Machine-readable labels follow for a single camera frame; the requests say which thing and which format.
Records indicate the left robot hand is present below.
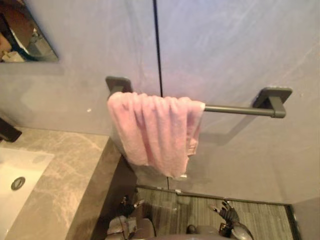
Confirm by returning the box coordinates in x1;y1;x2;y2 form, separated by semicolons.
120;195;145;217

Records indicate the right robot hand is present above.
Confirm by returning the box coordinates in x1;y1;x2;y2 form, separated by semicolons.
208;198;240;223

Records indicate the grey marble vanity counter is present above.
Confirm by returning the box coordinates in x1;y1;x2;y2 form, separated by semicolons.
0;127;123;240

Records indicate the pink terry towel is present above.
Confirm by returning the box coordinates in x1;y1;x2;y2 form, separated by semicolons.
106;91;206;180

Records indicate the dark grey towel bar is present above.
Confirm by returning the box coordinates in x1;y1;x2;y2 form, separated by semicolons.
105;75;293;119

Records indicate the chrome sink drain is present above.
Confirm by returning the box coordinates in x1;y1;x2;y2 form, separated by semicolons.
10;176;27;191

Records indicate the white rectangular sink basin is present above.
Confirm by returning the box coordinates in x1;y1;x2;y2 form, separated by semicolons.
0;146;55;238

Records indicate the black faucet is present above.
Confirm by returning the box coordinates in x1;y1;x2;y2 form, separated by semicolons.
0;117;23;143

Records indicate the wall mirror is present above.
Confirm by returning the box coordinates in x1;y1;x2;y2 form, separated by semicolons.
0;0;60;63

